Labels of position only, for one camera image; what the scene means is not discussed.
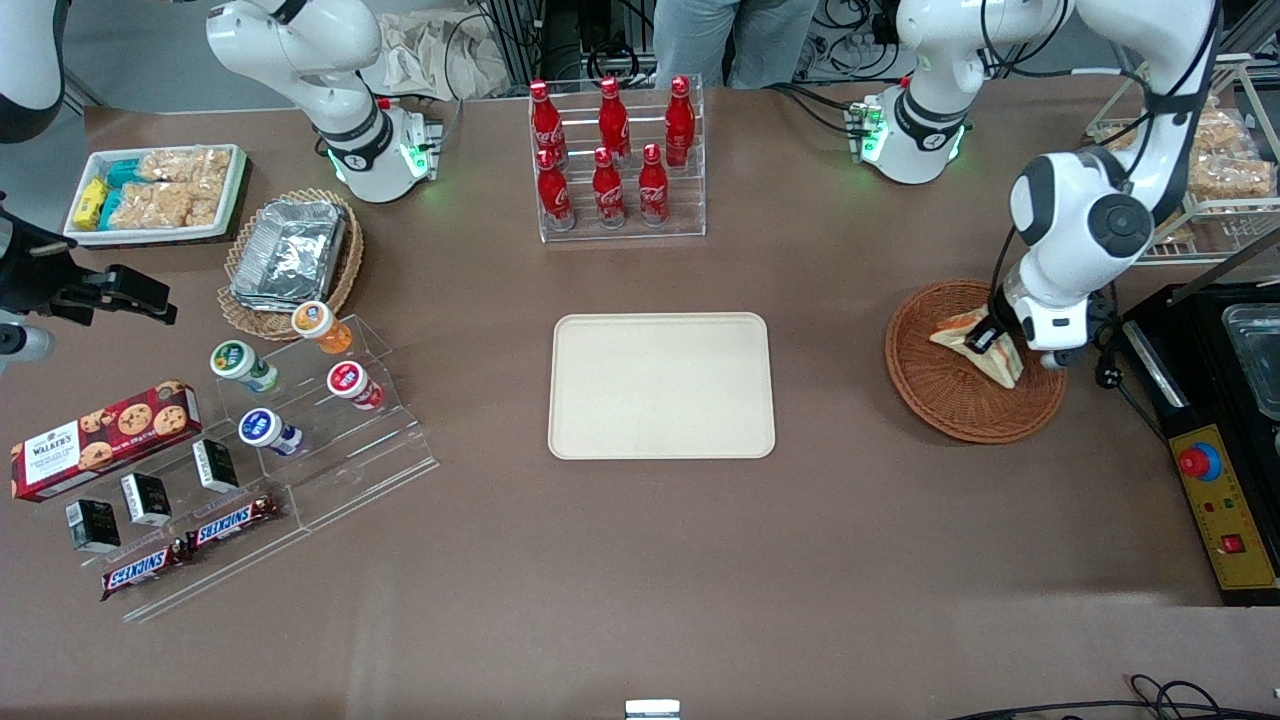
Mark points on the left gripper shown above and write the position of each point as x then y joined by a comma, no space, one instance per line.
1001,313

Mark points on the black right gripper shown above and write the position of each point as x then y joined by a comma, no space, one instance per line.
42,272

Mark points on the plastic-wrapped triangle sandwich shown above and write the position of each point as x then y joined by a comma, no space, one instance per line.
1000,368

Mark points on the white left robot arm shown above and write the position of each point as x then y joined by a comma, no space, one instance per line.
1060,200

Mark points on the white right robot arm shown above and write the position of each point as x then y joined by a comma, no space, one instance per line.
330,90

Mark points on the round brown wicker basket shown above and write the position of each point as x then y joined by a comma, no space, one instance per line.
950,410

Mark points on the flat tan wicker basket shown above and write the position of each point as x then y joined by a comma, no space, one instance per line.
250,325

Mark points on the cream rectangular plastic tray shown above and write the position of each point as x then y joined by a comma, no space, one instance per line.
660,385

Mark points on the white rectangular snack bin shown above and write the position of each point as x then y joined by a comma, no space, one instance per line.
155,236

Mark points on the teal snack pack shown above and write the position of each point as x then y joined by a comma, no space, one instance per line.
111,207
124,173

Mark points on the yellow snack pack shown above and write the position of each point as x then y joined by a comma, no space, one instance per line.
90,203

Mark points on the green lid yogurt cup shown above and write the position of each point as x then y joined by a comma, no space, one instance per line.
235,360

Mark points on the red Walkers cookie box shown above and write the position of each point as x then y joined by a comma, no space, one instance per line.
100,440

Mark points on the stacked aluminium foil containers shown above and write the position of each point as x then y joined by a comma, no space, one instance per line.
290,250

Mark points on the orange lid yogurt cup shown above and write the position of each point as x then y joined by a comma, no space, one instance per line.
315,322

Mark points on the blue lid yogurt cup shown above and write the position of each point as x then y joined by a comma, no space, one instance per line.
260,428

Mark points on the small black box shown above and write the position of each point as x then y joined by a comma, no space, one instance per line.
215,465
92,525
146,498

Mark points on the small bagged rice cracker snack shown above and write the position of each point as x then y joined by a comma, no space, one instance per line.
1172,232

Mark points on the red lid yogurt cup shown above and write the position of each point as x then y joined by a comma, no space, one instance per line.
347,381

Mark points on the Snickers chocolate bar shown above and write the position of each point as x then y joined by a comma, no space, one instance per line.
145,569
232,523

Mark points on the clear plastic food container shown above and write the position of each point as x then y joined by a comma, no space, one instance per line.
1260,360

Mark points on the large bagged rice cracker snack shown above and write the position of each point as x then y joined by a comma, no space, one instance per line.
1225,130
1235,178

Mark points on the clear acrylic stepped display stand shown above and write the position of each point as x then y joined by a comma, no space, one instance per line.
370,460

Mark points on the black sealing machine yellow panel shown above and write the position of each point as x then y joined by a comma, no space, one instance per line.
1225,510

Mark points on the clear acrylic bottle rack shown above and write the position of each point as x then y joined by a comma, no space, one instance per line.
690,215

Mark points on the red cola bottle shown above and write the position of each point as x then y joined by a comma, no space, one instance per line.
653,190
608,192
555,195
680,120
545,125
613,120

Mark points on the person in blue jeans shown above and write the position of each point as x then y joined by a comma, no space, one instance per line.
735,40

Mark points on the crumpled beige paper bag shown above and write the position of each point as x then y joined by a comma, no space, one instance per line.
440,55

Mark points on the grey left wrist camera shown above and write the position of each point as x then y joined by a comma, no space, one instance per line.
1062,358

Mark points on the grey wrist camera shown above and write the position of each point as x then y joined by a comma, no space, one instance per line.
25,343
1062,358

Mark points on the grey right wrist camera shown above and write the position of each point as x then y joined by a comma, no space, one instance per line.
25,343

